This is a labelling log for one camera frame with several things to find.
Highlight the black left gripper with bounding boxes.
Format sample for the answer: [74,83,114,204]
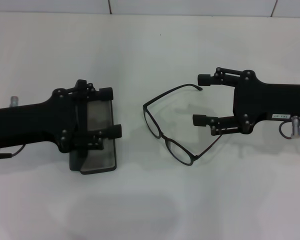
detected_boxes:
[0,79,123,154]

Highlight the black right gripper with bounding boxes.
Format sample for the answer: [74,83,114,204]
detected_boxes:
[197,66,300,135]

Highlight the black thin-frame glasses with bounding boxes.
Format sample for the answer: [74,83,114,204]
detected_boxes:
[142,84,222,168]

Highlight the black glasses case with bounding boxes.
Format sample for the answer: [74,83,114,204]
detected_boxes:
[69,99,118,175]

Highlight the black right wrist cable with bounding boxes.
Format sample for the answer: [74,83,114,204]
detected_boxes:
[279,119,294,140]

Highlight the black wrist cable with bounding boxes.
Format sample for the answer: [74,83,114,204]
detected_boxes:
[279,119,294,140]
[0,144,26,160]

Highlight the silver right cable socket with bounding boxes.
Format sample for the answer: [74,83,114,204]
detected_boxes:
[291,115,300,139]

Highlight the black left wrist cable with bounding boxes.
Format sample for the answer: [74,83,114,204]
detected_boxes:
[0,144,26,160]

